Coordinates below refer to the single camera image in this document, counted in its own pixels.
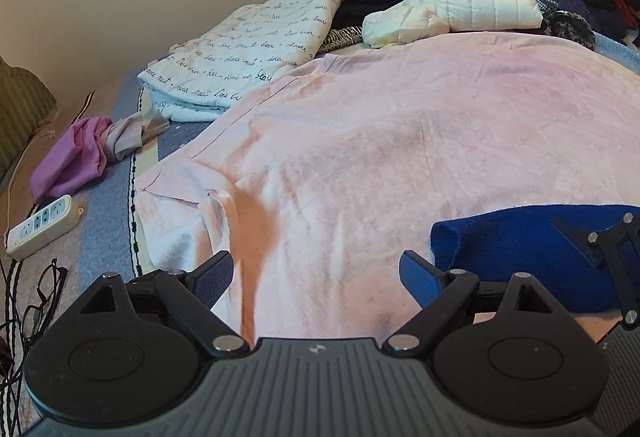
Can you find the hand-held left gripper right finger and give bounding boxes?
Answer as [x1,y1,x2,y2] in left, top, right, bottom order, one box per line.
[382,249,558,360]

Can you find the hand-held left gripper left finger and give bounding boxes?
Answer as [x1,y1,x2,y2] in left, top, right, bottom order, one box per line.
[77,251,251,360]

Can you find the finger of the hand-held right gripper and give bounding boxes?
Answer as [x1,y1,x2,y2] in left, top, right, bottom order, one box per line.
[550,211,640,324]

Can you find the blue knit garment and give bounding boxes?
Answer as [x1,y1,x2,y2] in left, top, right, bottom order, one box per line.
[430,204,640,313]

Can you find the blue patterned bed mat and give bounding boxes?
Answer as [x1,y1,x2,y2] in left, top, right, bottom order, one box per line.
[0,67,221,418]

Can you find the pink bed sheet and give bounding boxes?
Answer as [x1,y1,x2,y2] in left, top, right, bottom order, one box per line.
[132,31,640,353]

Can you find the black eyeglasses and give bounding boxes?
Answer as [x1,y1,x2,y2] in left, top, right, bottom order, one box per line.
[22,262,68,338]

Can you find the grey cloth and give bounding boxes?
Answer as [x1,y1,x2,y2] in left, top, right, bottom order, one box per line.
[102,110,171,163]

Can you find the white power strip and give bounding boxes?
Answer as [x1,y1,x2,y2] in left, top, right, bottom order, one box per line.
[6,196,83,261]

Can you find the purple cloth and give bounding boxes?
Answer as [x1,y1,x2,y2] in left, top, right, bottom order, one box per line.
[29,116,115,203]

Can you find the light blue knitted blanket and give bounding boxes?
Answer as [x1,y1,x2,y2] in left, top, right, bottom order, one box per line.
[595,34,640,63]

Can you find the white script-printed quilt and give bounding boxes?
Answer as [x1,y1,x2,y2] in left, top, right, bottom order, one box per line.
[137,0,351,123]

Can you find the zebra striped cloth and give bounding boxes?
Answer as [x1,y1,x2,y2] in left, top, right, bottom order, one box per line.
[317,24,368,54]

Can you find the leopard print cloth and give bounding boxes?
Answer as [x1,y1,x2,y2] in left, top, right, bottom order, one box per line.
[542,10,598,50]

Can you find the black cable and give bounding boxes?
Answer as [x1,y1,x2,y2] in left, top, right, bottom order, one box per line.
[0,262,31,418]

